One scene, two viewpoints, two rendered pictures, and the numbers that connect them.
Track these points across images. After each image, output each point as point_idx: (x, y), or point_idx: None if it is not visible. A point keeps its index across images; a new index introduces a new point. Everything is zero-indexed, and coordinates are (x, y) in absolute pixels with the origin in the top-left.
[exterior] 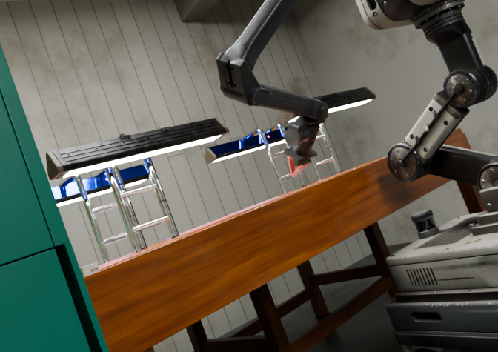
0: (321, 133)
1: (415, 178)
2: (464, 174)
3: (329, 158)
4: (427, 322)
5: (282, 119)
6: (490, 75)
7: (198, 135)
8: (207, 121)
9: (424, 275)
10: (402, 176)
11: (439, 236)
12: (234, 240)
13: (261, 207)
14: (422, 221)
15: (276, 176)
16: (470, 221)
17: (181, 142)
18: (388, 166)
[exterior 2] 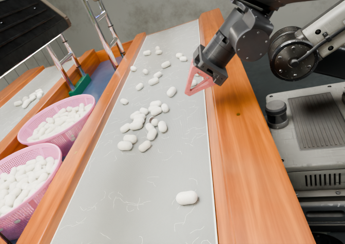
0: (101, 10)
1: (303, 78)
2: (344, 71)
3: (115, 39)
4: (323, 217)
5: None
6: None
7: (30, 44)
8: (23, 0)
9: (327, 179)
10: (288, 76)
11: (300, 127)
12: None
13: (303, 219)
14: (281, 115)
15: (55, 62)
16: (305, 106)
17: (0, 73)
18: (272, 64)
